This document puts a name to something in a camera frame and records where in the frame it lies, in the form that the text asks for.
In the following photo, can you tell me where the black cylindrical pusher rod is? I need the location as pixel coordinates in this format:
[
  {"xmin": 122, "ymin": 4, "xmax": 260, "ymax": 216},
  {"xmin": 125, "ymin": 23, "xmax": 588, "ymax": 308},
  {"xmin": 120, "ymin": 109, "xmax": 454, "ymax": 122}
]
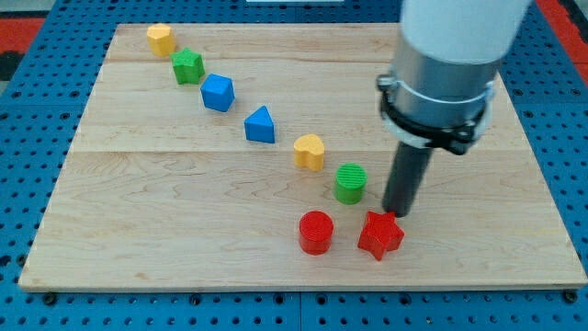
[{"xmin": 382, "ymin": 142, "xmax": 433, "ymax": 218}]

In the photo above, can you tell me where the red cylinder block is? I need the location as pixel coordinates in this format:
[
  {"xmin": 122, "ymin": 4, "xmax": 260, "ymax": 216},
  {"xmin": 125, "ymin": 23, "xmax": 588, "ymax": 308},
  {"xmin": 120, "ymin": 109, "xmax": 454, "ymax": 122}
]
[{"xmin": 299, "ymin": 211, "xmax": 334, "ymax": 255}]

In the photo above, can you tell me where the black clamp ring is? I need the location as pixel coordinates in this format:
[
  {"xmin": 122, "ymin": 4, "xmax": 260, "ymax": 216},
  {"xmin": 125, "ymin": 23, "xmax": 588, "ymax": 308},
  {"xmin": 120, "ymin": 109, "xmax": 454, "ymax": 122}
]
[{"xmin": 376, "ymin": 73, "xmax": 496, "ymax": 156}]

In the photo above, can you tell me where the yellow pentagon block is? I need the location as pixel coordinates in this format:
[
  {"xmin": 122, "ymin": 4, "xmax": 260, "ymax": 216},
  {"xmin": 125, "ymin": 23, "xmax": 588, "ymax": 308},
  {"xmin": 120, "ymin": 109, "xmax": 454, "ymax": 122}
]
[{"xmin": 146, "ymin": 23, "xmax": 175, "ymax": 57}]

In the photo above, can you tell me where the green star block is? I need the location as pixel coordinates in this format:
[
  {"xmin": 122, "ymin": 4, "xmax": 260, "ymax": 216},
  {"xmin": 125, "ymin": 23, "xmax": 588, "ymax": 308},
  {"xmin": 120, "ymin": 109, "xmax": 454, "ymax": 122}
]
[{"xmin": 170, "ymin": 48, "xmax": 205, "ymax": 85}]

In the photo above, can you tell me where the red star block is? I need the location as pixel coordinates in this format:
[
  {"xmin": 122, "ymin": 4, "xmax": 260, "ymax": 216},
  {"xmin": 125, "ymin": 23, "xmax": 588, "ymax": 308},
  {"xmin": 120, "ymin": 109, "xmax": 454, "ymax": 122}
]
[{"xmin": 357, "ymin": 211, "xmax": 404, "ymax": 261}]

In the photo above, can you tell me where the blue triangle block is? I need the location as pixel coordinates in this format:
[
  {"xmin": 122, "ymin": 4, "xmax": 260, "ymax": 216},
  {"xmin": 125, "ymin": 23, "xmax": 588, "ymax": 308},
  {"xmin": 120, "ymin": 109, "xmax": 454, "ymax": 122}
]
[{"xmin": 244, "ymin": 106, "xmax": 276, "ymax": 143}]

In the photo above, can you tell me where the yellow heart block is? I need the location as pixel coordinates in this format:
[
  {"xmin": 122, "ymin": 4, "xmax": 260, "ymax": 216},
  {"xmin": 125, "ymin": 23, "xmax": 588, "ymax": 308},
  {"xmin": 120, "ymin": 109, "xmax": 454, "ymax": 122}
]
[{"xmin": 293, "ymin": 133, "xmax": 325, "ymax": 171}]

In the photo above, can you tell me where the blue cube block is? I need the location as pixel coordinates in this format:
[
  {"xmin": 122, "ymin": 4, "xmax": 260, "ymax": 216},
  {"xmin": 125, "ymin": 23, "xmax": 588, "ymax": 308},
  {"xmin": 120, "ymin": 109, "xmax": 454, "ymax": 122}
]
[{"xmin": 200, "ymin": 74, "xmax": 235, "ymax": 112}]

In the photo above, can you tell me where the light wooden board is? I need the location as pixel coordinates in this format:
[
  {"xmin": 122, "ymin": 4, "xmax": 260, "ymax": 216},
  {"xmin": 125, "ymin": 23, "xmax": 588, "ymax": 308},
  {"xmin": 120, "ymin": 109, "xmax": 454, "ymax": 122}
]
[{"xmin": 18, "ymin": 23, "xmax": 587, "ymax": 292}]

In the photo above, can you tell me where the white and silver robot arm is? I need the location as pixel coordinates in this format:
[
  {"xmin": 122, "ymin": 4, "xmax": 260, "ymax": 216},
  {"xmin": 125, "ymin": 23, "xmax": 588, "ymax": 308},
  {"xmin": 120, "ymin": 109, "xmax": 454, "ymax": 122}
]
[{"xmin": 377, "ymin": 0, "xmax": 530, "ymax": 154}]

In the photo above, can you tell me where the green cylinder block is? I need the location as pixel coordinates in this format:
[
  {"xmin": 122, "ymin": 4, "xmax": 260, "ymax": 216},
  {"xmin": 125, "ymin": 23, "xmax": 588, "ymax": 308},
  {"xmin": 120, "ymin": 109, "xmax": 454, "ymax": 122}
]
[{"xmin": 334, "ymin": 163, "xmax": 368, "ymax": 205}]

